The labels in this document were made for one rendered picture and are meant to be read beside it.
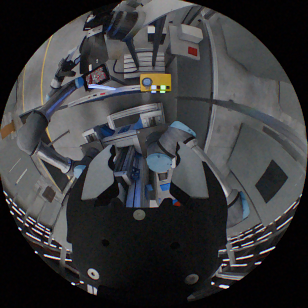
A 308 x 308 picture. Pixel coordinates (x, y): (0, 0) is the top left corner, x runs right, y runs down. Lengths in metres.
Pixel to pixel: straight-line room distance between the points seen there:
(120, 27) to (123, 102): 1.27
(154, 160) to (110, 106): 1.45
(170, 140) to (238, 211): 0.39
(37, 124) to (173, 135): 0.55
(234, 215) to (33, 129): 0.77
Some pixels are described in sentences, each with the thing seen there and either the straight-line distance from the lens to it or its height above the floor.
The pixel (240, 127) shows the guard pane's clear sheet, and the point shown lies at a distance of 0.57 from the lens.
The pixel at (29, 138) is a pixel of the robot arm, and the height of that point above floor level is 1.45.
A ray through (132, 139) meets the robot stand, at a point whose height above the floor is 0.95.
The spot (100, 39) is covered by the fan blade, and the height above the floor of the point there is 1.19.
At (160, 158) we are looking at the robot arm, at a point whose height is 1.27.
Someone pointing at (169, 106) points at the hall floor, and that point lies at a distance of 1.63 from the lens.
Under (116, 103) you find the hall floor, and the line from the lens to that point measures 1.68.
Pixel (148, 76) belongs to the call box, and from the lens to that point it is 0.53.
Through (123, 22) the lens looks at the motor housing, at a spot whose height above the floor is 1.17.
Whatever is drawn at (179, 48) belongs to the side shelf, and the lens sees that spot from 0.89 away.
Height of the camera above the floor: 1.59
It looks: 57 degrees down
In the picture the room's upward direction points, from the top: 176 degrees clockwise
